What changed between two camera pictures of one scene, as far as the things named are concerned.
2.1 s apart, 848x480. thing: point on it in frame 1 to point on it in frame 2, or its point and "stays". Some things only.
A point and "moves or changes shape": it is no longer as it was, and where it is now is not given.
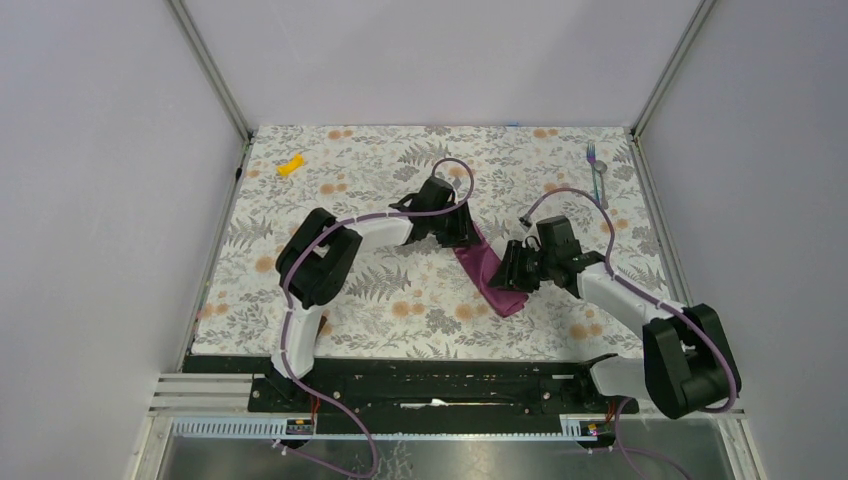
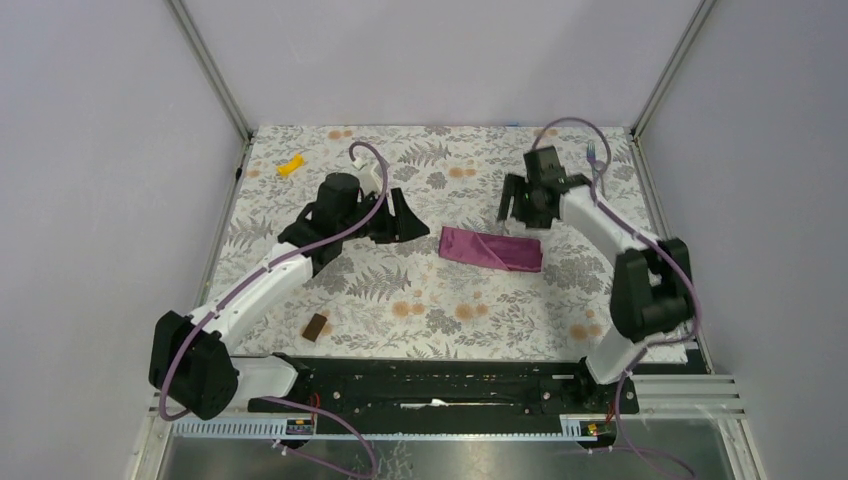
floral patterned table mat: [410, 300] stays
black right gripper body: [527, 265] to [525, 207]
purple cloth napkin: [482, 260] moves or changes shape
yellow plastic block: [297, 162] stays
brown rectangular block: [322, 323] stays
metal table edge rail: [425, 388] stays
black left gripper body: [452, 228] to [382, 229]
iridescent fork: [591, 156] stays
